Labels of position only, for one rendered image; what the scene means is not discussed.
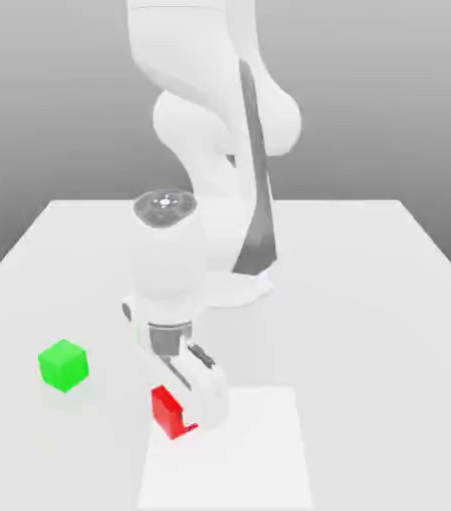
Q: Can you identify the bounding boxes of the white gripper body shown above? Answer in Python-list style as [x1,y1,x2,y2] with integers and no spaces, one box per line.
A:
[144,345,231,432]

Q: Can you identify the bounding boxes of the small red cube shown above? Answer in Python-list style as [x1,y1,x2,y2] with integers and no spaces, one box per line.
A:
[151,384,200,441]

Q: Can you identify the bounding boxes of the small green cube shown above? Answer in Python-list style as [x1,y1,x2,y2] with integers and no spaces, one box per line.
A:
[37,338,90,394]

